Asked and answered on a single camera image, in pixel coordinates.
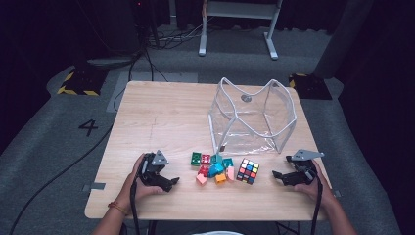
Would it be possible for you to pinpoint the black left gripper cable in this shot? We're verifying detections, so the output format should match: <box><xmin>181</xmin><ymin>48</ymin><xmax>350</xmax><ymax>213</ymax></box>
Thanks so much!
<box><xmin>129</xmin><ymin>160</ymin><xmax>146</xmax><ymax>235</ymax></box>

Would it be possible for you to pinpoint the long black floor cable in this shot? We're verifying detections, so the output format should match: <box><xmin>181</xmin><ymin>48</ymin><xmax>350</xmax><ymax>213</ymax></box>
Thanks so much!
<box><xmin>8</xmin><ymin>125</ymin><xmax>114</xmax><ymax>235</ymax></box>

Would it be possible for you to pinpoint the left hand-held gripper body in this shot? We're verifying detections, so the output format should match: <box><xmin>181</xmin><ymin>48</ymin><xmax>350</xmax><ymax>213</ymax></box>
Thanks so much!
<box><xmin>138</xmin><ymin>150</ymin><xmax>169</xmax><ymax>188</ymax></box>

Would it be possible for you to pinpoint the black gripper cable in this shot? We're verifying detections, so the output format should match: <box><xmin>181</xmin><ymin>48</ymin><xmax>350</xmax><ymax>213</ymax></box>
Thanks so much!
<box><xmin>129</xmin><ymin>160</ymin><xmax>146</xmax><ymax>235</ymax></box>
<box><xmin>309</xmin><ymin>174</ymin><xmax>324</xmax><ymax>235</ymax></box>

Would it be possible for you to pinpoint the multicoloured puzzle cube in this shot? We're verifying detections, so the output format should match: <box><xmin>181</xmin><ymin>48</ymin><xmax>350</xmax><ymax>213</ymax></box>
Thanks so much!
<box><xmin>236</xmin><ymin>158</ymin><xmax>260</xmax><ymax>186</ymax></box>

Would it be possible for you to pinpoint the black yellow striped floor base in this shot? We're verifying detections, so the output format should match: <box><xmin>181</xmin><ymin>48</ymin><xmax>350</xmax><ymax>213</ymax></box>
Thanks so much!
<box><xmin>57</xmin><ymin>67</ymin><xmax>109</xmax><ymax>97</ymax></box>
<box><xmin>288</xmin><ymin>72</ymin><xmax>333</xmax><ymax>101</ymax></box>

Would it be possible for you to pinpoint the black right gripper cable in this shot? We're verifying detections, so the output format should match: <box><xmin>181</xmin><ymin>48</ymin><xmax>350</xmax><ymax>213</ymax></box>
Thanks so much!
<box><xmin>309</xmin><ymin>174</ymin><xmax>324</xmax><ymax>235</ymax></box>

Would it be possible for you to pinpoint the grey flat stand base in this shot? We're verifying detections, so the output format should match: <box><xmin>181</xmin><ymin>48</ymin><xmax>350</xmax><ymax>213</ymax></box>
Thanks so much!
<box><xmin>86</xmin><ymin>57</ymin><xmax>135</xmax><ymax>70</ymax></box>

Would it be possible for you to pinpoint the person's left hand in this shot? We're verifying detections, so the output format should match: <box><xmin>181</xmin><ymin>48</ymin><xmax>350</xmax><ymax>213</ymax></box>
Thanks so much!
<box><xmin>114</xmin><ymin>153</ymin><xmax>164</xmax><ymax>213</ymax></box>

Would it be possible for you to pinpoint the orange bracelet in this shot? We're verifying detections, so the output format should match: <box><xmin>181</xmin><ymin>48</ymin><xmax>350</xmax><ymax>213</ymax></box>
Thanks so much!
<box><xmin>107</xmin><ymin>200</ymin><xmax>130</xmax><ymax>216</ymax></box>

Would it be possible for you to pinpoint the clear plastic bag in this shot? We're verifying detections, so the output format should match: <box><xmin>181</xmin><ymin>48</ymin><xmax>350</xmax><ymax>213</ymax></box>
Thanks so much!
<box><xmin>207</xmin><ymin>76</ymin><xmax>298</xmax><ymax>156</ymax></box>

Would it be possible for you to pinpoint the white round object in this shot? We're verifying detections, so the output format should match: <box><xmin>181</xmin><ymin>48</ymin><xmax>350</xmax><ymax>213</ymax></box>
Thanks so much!
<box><xmin>192</xmin><ymin>230</ymin><xmax>244</xmax><ymax>235</ymax></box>

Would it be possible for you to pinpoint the grey pillar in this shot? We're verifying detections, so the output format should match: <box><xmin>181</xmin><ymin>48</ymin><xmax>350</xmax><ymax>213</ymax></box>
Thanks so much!
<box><xmin>312</xmin><ymin>0</ymin><xmax>375</xmax><ymax>79</ymax></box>

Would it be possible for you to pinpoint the tangle of floor cables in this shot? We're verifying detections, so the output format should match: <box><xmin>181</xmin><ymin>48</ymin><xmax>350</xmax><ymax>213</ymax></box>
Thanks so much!
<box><xmin>146</xmin><ymin>19</ymin><xmax>213</xmax><ymax>50</ymax></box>

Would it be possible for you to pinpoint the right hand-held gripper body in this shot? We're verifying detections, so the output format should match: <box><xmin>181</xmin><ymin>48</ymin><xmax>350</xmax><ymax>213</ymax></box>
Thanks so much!
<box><xmin>284</xmin><ymin>149</ymin><xmax>325</xmax><ymax>186</ymax></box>

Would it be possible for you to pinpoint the white metal stand frame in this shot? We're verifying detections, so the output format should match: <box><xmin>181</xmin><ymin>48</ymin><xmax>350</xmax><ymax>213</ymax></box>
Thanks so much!
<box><xmin>198</xmin><ymin>0</ymin><xmax>284</xmax><ymax>61</ymax></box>

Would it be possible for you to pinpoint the blue toy block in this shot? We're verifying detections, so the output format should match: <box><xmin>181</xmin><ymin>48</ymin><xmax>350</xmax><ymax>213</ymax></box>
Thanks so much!
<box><xmin>207</xmin><ymin>163</ymin><xmax>225</xmax><ymax>179</ymax></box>

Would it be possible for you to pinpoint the person's right hand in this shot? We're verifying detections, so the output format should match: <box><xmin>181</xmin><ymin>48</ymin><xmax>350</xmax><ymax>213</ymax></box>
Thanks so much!
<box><xmin>293</xmin><ymin>160</ymin><xmax>337</xmax><ymax>210</ymax></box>

